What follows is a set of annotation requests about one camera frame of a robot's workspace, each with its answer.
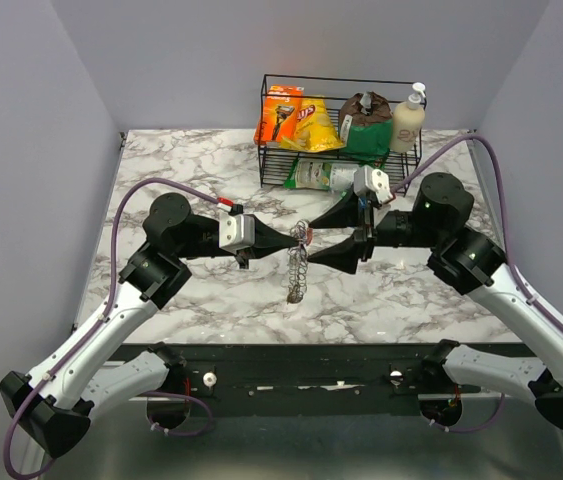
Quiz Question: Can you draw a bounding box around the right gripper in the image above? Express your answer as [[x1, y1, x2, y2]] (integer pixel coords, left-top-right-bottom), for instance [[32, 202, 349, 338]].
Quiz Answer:
[[307, 180, 443, 275]]

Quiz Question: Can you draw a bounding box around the black key tag with key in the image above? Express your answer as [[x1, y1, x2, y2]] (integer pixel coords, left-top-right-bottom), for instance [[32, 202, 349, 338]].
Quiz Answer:
[[295, 220, 313, 245]]

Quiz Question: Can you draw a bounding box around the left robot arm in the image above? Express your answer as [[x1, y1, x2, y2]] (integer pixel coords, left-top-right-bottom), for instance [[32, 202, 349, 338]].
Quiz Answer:
[[0, 193, 298, 459]]

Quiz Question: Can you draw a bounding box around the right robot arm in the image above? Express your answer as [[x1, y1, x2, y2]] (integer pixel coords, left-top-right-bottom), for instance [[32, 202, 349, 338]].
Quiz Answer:
[[308, 171, 563, 430]]

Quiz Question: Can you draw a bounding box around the green white snack bag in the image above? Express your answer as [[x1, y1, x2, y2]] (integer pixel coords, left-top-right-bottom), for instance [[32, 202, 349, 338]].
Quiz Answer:
[[283, 160, 363, 192]]

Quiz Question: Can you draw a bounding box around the yellow chips bag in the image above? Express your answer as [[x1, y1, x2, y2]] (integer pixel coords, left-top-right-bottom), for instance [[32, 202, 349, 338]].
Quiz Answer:
[[279, 97, 346, 153]]

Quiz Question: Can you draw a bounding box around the brown and green bag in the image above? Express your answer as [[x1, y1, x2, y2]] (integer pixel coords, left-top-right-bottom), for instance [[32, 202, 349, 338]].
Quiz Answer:
[[338, 91, 393, 162]]

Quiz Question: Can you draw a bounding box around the cream lotion pump bottle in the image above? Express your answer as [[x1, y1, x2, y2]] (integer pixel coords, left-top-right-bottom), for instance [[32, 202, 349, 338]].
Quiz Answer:
[[389, 82, 426, 154]]

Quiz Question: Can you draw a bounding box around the orange razor box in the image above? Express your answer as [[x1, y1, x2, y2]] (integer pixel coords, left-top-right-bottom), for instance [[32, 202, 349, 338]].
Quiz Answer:
[[254, 85, 304, 146]]

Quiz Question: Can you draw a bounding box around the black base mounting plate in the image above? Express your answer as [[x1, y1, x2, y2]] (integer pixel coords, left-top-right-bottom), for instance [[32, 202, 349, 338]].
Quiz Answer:
[[125, 343, 482, 419]]

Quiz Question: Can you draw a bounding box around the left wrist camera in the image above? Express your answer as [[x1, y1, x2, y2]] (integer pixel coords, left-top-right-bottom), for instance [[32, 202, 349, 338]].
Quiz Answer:
[[218, 214, 255, 253]]

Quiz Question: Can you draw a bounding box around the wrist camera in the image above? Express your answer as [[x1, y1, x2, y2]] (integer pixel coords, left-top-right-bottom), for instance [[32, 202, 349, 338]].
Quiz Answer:
[[218, 214, 255, 253], [353, 165, 395, 205]]

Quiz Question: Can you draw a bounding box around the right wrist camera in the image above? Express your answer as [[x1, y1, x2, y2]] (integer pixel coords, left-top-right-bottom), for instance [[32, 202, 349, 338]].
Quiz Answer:
[[353, 165, 395, 205]]

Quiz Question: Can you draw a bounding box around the black wire rack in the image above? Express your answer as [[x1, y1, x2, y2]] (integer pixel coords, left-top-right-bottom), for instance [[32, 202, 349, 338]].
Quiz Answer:
[[257, 73, 422, 186]]

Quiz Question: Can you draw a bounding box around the aluminium rail frame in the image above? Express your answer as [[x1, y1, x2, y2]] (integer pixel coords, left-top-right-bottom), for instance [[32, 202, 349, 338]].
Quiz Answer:
[[16, 130, 563, 480]]

